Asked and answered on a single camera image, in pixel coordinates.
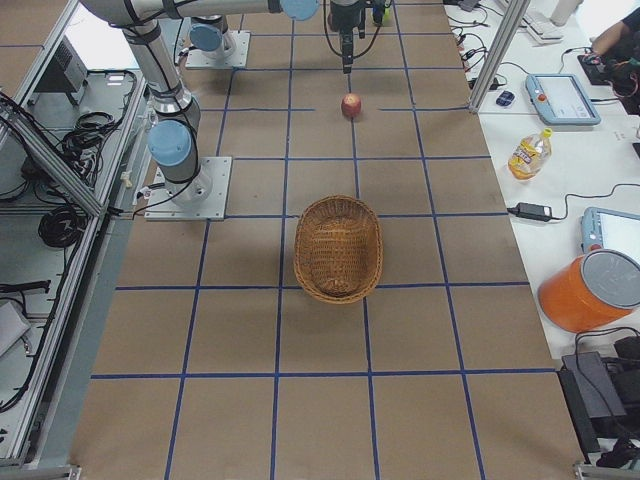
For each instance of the orange bucket with lid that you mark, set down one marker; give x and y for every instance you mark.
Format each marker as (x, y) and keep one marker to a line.
(594, 290)

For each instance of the black power adapter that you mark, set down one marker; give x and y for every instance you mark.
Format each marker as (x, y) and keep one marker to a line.
(531, 211)

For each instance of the orange juice bottle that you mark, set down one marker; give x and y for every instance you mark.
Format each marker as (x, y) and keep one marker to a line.
(531, 154)

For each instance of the teach pendant near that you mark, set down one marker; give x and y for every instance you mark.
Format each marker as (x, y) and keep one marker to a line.
(610, 229)

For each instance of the small blue checkered pouch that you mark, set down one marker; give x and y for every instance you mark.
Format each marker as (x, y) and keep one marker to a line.
(505, 99)

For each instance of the aluminium frame post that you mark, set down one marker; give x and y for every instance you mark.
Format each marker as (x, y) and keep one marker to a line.
(511, 21)

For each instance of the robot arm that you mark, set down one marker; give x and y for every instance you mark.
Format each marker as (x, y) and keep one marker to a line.
(211, 36)
(172, 142)

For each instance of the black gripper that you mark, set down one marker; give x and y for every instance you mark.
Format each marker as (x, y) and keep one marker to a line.
(344, 17)

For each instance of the person forearm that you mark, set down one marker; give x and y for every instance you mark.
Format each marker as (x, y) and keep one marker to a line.
(615, 33)

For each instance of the wicker basket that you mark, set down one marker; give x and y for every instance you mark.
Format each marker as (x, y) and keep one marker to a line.
(338, 250)

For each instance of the red yellow apple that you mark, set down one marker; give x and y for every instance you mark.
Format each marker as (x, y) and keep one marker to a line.
(351, 105)

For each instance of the teach pendant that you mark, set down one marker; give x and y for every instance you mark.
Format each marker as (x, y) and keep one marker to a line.
(560, 100)
(610, 229)

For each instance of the teach pendant far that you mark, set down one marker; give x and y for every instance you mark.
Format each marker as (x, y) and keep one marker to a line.
(560, 100)

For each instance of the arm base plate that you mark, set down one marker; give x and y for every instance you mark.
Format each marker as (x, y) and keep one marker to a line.
(204, 199)
(238, 60)

